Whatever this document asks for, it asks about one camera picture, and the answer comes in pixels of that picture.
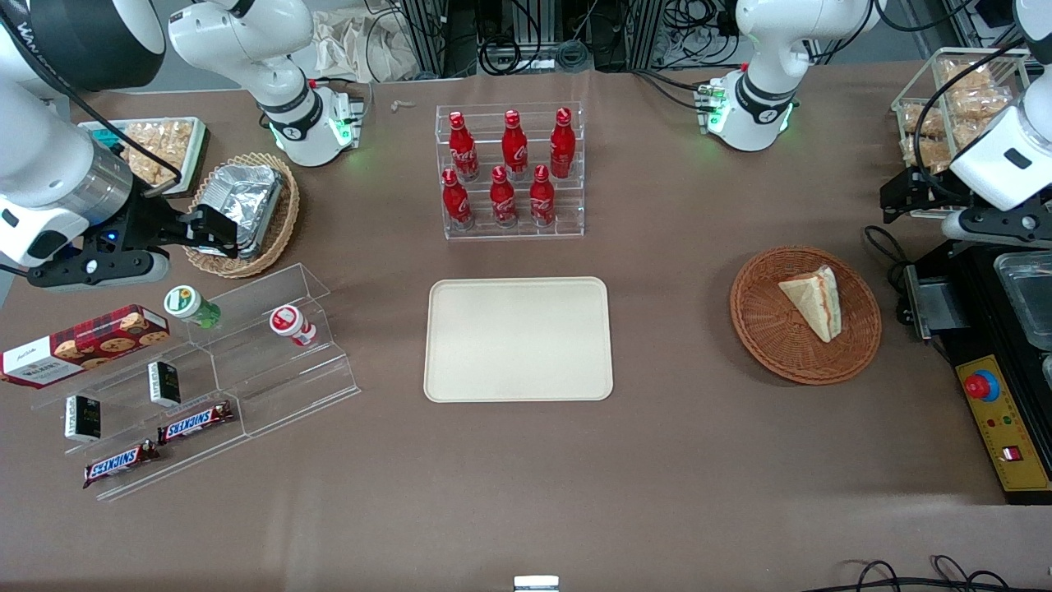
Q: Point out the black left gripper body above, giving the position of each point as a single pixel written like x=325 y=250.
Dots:
x=922 y=189

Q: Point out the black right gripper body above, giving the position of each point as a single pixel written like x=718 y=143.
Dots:
x=146 y=224

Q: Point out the triangle sandwich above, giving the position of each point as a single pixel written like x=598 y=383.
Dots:
x=814 y=300

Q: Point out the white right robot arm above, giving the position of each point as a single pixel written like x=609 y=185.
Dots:
x=49 y=164

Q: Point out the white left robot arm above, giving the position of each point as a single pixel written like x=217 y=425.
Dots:
x=764 y=49

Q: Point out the white pastry tray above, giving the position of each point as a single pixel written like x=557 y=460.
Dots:
x=196 y=164

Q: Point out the oval tan wicker basket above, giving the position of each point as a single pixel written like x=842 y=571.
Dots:
x=285 y=222

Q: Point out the packaged pastries in tray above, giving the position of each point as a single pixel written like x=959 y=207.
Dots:
x=156 y=144

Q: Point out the round brown wicker basket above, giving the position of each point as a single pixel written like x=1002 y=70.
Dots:
x=764 y=345

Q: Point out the beige plastic tray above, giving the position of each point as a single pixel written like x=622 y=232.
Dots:
x=518 y=337

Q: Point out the stacked foil containers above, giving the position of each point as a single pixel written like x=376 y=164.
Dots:
x=246 y=193

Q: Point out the green lidded cup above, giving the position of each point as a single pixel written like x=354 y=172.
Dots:
x=185 y=302

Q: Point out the red lidded cup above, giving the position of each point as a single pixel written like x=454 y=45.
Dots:
x=288 y=321

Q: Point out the clear glass container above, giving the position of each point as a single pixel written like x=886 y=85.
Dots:
x=1027 y=288

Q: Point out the black machine with yellow panel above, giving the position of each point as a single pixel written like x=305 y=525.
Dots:
x=970 y=329

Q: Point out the red tartan cookie box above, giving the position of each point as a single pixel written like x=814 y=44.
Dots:
x=82 y=345

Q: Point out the clear acrylic stepped shelf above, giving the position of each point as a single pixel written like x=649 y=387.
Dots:
x=271 y=386

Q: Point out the small black white box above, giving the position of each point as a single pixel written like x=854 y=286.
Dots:
x=82 y=418
x=164 y=384

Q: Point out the Snickers bar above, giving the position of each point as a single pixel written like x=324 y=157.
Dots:
x=196 y=423
x=119 y=464

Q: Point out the red emergency stop button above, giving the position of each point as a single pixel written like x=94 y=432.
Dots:
x=981 y=386

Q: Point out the small beige scrap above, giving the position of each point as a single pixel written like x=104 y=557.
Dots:
x=403 y=104

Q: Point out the crumpled beige paper bag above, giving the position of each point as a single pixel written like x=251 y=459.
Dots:
x=353 y=45

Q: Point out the red cola bottle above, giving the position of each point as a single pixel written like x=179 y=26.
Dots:
x=456 y=201
x=503 y=199
x=542 y=197
x=515 y=145
x=563 y=144
x=463 y=148

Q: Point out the clear acrylic bottle rack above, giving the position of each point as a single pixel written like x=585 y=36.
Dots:
x=485 y=234

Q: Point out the small silver white object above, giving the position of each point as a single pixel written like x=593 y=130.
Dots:
x=536 y=584

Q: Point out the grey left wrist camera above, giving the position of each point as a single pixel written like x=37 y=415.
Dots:
x=994 y=224

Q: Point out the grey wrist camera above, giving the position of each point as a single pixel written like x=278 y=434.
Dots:
x=994 y=224
x=99 y=268

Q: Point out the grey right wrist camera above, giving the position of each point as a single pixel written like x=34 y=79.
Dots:
x=99 y=268

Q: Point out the grey metal plate bracket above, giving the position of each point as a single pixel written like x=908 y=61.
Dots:
x=941 y=306

